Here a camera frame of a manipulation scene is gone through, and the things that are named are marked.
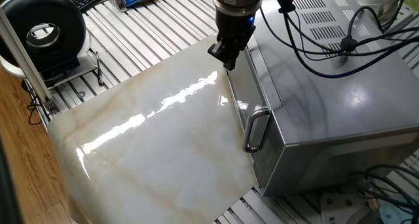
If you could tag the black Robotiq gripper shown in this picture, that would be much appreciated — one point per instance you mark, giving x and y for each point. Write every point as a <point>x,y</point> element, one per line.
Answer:
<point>234,26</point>

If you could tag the silver black microwave door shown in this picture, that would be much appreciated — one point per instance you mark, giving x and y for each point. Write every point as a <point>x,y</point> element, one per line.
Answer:
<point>248,96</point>

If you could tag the silver microwave oven body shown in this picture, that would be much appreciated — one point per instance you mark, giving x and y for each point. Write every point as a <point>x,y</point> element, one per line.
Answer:
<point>327,103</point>

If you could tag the glossy marble pattern mat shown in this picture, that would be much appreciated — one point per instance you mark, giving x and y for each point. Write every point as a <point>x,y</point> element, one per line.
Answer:
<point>157,145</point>

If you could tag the small metal washer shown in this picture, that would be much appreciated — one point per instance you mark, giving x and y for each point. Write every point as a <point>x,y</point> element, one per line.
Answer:
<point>81,94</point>

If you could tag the silver mounting plate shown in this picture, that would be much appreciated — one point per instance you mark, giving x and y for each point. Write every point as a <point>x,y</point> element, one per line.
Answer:
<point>340,207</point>

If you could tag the dark panel edge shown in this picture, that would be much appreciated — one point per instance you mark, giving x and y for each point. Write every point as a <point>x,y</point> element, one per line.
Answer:
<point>5,191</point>

